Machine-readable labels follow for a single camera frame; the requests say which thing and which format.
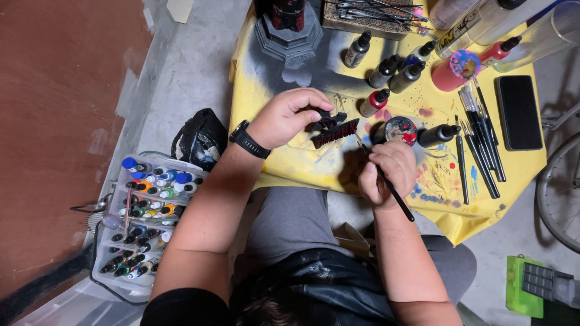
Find person's right hand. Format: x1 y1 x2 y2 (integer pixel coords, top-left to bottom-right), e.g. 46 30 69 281
358 141 418 212

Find person's left hand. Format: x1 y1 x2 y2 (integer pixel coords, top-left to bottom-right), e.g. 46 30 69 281
247 87 336 151

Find thin black paintbrush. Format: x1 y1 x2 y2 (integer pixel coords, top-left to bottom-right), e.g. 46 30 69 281
353 131 416 222

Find black nameplate with red letters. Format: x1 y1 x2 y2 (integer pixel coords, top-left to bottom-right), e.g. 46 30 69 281
310 109 361 150

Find black wrist watch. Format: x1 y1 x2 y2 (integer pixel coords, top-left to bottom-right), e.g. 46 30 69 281
228 120 272 159

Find yellow paint-stained table cloth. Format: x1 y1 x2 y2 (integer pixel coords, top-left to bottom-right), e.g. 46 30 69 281
228 0 549 247

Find round paint mixing dish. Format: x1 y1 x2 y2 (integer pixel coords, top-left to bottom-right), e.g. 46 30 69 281
383 116 419 147

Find black paint bottle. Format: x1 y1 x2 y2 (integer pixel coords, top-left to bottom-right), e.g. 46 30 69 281
417 124 462 148

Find small red paint bottle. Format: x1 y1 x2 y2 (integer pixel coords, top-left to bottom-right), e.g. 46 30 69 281
359 88 391 119

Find black plastic bag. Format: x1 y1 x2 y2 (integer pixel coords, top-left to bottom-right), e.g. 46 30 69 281
171 107 229 172

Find silver grey paint bottle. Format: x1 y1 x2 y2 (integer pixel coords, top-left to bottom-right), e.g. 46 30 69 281
343 30 372 69

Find dark red model figure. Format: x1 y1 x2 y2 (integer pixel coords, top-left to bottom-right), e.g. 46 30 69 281
272 0 307 33

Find row of black paintbrushes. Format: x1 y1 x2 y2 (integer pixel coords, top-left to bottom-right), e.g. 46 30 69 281
455 77 507 206

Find olive grey paint bottle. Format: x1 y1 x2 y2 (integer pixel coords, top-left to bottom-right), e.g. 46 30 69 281
388 61 427 95

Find grey shorts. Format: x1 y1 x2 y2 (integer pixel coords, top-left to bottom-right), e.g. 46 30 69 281
244 186 478 309

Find dark grey paint bottle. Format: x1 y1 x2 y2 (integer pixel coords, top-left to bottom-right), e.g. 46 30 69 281
367 54 401 89

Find brown perforated tool block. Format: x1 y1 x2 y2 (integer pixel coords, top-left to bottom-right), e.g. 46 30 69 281
322 0 429 41

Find red cup with colourful lid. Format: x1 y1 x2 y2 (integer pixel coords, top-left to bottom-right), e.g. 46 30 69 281
431 50 482 92

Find blue paint bottle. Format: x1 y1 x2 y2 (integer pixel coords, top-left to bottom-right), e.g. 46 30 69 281
401 40 437 69

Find black apron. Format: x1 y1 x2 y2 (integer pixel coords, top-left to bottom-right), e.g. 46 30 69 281
140 248 400 326

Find pile of thin metal tools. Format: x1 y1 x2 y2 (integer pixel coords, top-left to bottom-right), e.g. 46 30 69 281
324 0 429 32

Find black smartphone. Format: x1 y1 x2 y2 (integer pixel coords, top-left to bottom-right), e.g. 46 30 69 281
494 75 544 152

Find beige paper scrap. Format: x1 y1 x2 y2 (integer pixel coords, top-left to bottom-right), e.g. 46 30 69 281
166 0 195 24

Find bicycle wheel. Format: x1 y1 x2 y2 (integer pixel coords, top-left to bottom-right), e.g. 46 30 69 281
535 131 580 254

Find green plastic box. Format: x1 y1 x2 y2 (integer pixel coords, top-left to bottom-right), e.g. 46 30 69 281
506 254 545 319

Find group of small paint bottles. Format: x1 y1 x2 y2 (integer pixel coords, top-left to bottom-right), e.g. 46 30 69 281
100 157 205 279

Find slim red paint bottle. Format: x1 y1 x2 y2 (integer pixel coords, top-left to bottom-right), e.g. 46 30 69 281
478 36 523 67

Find large clear bottle black cap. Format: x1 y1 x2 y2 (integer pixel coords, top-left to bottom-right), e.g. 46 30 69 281
435 0 529 60

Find clear bottle with grey label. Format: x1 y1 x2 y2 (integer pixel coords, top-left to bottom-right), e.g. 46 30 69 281
429 0 482 32

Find clear bulb tool with rod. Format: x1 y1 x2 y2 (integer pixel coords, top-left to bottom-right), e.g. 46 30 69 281
101 187 135 237

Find grey keypad device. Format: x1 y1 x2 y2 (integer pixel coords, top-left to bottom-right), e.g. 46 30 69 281
521 261 580 309

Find clear plastic cup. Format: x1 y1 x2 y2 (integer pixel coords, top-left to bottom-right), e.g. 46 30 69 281
492 0 580 73

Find clear plastic bottle organiser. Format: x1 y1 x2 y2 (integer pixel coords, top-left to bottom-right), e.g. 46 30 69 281
90 153 209 300

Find clear plastic storage bin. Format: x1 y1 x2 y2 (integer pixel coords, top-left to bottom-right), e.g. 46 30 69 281
13 275 151 326

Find grey model pedestal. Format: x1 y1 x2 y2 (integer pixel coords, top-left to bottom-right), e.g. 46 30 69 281
254 0 324 67

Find grey bicycle frame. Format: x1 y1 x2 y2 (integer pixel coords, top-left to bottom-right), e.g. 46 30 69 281
541 101 580 132

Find metal wire holder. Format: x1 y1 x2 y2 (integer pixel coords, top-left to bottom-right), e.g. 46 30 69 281
70 194 113 232

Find black cable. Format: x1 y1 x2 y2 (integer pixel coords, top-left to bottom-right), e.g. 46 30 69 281
88 221 151 307

